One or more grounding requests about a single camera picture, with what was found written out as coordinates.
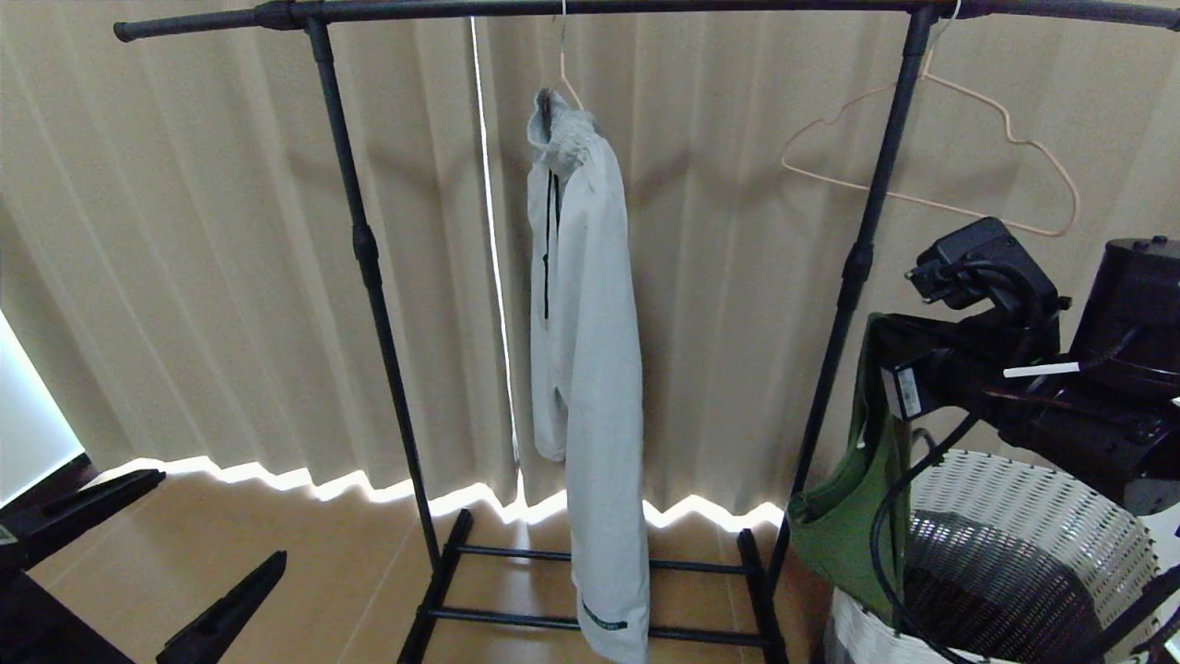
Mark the pale grey shorts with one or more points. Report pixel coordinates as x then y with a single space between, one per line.
590 369

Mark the white laundry basket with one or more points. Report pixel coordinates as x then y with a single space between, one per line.
1042 516

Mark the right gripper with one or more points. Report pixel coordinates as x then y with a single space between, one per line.
949 369

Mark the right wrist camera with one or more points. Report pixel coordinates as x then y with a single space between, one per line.
986 258

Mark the pink clothes hanger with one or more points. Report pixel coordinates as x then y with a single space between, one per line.
564 65
1032 143

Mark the window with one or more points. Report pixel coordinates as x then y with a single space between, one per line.
28 415

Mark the olive green garment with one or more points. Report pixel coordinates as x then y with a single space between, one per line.
857 516

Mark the black clothes rack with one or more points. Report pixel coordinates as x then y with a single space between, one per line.
369 258

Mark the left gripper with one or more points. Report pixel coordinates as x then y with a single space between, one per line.
37 627

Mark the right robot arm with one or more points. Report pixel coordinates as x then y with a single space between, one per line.
1106 415

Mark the beige curtain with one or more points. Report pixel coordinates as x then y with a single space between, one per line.
184 231

